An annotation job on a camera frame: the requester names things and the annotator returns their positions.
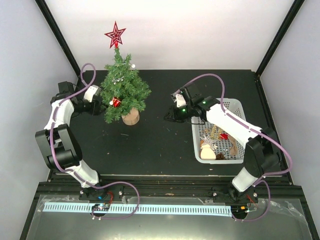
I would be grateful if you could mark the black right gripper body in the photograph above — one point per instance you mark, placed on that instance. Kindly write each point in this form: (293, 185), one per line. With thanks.
(183, 115)

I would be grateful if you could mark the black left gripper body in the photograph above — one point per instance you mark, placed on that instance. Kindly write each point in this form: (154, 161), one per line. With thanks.
(95, 107)

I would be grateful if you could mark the small green christmas tree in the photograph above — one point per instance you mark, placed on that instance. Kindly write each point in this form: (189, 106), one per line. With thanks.
(124, 82)

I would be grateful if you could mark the red glitter star ornament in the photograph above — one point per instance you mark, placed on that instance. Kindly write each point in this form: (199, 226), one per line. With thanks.
(115, 36)

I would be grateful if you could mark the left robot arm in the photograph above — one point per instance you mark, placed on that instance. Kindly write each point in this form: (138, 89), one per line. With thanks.
(57, 144)

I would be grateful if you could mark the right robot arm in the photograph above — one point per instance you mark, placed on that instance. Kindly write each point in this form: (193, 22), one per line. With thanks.
(260, 152)

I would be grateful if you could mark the brown tree base pot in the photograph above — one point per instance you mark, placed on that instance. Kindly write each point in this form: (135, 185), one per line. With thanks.
(131, 118)

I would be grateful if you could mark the silver star ornament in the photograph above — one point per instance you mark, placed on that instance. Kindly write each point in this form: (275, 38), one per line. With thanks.
(208, 141)

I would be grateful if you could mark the white perforated plastic basket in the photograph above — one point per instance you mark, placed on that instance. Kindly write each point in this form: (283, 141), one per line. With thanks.
(227, 152)

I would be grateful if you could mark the wooden snowman ornament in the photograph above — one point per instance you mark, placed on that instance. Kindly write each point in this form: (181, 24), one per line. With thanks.
(207, 153)

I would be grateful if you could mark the brown pine cone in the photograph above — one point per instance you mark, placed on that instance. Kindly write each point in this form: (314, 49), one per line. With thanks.
(220, 156)

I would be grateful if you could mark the burlap bow ornament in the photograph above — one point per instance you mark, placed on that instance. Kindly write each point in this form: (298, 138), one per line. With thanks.
(233, 149)

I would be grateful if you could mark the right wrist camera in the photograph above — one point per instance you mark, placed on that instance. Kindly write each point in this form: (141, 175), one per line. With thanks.
(179, 99)

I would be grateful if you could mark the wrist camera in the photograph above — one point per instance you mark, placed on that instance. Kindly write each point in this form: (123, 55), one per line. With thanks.
(91, 92)
(179, 99)

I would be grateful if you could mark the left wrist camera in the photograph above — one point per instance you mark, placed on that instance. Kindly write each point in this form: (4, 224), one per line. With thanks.
(91, 92)

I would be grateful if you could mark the white slotted cable duct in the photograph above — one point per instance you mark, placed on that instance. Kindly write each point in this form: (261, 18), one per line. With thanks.
(141, 209)

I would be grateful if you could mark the black corner frame post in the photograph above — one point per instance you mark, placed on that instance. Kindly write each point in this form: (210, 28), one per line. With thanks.
(48, 16)

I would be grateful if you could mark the right black corner post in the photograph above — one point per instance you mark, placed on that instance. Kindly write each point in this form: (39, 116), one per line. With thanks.
(281, 32)

